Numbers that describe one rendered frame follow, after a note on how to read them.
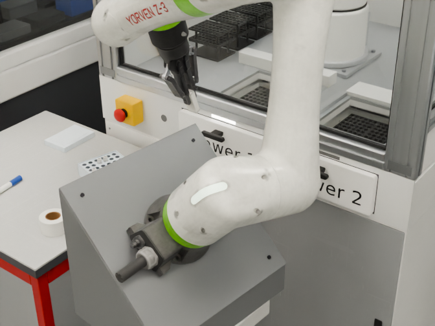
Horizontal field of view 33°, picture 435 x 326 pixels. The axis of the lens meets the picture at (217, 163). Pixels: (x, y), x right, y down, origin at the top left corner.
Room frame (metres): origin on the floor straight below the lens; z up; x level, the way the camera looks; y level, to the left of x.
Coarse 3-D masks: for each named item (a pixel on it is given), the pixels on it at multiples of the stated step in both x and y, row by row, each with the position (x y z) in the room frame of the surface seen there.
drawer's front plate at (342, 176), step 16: (320, 160) 1.58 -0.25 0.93; (336, 176) 1.55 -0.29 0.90; (352, 176) 1.53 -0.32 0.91; (368, 176) 1.50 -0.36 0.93; (320, 192) 1.58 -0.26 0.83; (336, 192) 1.55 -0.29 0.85; (352, 192) 1.53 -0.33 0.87; (368, 192) 1.50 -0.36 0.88; (352, 208) 1.52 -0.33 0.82; (368, 208) 1.50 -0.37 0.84
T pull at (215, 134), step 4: (204, 132) 1.76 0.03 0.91; (208, 132) 1.76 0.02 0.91; (212, 132) 1.76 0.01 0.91; (216, 132) 1.76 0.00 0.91; (220, 132) 1.76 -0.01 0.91; (208, 136) 1.75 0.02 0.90; (212, 136) 1.74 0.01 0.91; (216, 136) 1.74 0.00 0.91; (220, 136) 1.73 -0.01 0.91; (216, 140) 1.73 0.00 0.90; (220, 140) 1.73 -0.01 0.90; (224, 140) 1.73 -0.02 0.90
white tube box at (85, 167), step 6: (102, 156) 1.84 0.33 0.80; (108, 156) 1.85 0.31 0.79; (114, 156) 1.84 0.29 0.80; (120, 156) 1.84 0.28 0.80; (84, 162) 1.81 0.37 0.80; (90, 162) 1.81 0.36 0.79; (96, 162) 1.80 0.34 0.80; (102, 162) 1.80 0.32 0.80; (108, 162) 1.80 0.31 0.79; (78, 168) 1.79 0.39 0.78; (84, 168) 1.77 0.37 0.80; (90, 168) 1.77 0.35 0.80; (96, 168) 1.78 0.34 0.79; (84, 174) 1.77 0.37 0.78
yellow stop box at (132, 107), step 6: (120, 96) 1.99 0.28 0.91; (126, 96) 1.99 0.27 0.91; (120, 102) 1.96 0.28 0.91; (126, 102) 1.95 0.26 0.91; (132, 102) 1.95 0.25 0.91; (138, 102) 1.95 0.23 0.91; (120, 108) 1.96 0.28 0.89; (126, 108) 1.95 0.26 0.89; (132, 108) 1.93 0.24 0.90; (138, 108) 1.95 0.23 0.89; (126, 114) 1.94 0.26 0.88; (132, 114) 1.93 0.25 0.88; (138, 114) 1.95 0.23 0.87; (126, 120) 1.95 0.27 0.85; (132, 120) 1.93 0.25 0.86; (138, 120) 1.95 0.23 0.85
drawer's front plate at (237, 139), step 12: (180, 120) 1.86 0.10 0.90; (192, 120) 1.83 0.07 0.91; (204, 120) 1.81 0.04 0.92; (216, 120) 1.80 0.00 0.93; (228, 132) 1.76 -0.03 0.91; (240, 132) 1.73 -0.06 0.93; (216, 144) 1.78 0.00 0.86; (228, 144) 1.76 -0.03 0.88; (240, 144) 1.73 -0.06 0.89; (252, 144) 1.71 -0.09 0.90
